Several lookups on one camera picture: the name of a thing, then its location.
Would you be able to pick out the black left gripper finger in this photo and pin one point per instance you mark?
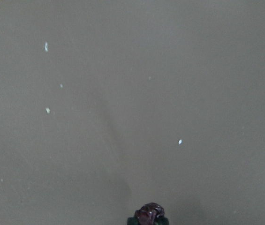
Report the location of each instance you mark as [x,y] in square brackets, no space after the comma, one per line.
[143,221]

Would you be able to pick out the dark cherries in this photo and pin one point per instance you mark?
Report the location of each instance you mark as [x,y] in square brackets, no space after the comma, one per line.
[150,211]

